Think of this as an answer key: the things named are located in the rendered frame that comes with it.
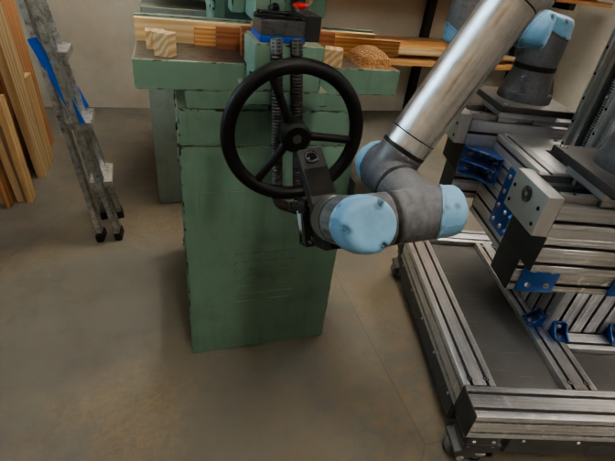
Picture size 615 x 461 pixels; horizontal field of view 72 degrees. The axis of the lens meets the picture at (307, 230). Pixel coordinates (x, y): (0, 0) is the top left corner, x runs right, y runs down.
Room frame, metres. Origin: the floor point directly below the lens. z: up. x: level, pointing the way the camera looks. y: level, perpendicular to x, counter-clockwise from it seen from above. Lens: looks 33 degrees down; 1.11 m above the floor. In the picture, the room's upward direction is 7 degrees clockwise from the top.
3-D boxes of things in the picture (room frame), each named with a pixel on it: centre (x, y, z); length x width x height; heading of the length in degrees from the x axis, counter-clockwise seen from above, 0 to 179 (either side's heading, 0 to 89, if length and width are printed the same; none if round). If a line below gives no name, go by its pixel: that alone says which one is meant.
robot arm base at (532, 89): (1.31, -0.59, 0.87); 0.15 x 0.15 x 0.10
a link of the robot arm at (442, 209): (0.53, -0.15, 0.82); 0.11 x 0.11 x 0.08; 19
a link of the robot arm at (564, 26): (1.32, -0.58, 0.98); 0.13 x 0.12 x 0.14; 58
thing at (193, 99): (1.06, 0.15, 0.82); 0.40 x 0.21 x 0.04; 110
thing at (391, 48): (1.15, 0.07, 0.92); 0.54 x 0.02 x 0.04; 110
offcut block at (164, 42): (0.92, 0.34, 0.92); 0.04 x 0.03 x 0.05; 82
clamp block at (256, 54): (0.94, 0.10, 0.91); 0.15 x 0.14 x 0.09; 110
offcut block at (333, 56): (1.04, -0.01, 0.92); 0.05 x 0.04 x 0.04; 2
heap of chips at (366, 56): (1.12, -0.10, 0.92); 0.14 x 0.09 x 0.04; 20
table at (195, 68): (1.02, 0.13, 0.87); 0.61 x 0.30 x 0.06; 110
